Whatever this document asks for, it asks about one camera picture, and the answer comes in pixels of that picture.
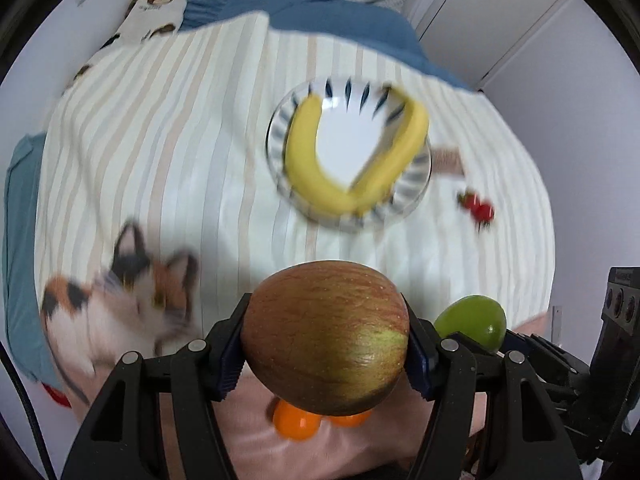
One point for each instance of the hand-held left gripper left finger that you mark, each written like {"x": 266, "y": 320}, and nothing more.
{"x": 231, "y": 362}

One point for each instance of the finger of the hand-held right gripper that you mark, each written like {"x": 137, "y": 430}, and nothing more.
{"x": 547, "y": 365}

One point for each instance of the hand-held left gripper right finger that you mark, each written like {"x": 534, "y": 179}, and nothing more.
{"x": 418, "y": 366}

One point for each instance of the green apple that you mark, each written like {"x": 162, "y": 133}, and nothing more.
{"x": 470, "y": 322}

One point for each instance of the small orange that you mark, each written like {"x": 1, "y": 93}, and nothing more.
{"x": 350, "y": 419}

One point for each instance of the large orange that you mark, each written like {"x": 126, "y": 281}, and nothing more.
{"x": 295, "y": 422}

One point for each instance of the red-green apple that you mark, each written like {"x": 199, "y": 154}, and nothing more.
{"x": 325, "y": 335}

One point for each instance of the red cherry tomato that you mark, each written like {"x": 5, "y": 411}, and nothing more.
{"x": 484, "y": 211}
{"x": 469, "y": 200}

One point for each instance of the small red item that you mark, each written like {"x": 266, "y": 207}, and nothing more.
{"x": 56, "y": 394}

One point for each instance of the brown label patch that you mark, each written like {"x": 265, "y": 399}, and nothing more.
{"x": 446, "y": 161}

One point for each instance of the striped cream blanket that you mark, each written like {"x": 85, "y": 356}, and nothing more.
{"x": 200, "y": 135}

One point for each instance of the white cabinet door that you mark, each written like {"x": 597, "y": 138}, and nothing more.
{"x": 500, "y": 15}

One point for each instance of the bear print pillow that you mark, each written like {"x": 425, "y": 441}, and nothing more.
{"x": 150, "y": 12}

